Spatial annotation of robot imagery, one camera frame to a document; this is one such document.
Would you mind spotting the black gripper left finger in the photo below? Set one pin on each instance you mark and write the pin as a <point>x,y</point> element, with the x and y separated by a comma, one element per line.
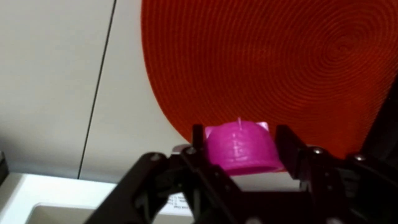
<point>194,182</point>

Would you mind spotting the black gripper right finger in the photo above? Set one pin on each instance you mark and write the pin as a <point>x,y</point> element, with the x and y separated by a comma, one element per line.
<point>323,182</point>

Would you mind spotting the small pink bowl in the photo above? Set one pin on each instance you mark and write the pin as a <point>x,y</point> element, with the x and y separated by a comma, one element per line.
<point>243,147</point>

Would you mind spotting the white microwave body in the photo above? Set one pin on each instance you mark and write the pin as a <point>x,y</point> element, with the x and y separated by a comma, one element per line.
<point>50,199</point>

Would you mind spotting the round red placemat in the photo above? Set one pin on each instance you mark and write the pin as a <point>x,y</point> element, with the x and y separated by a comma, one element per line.
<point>269,62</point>

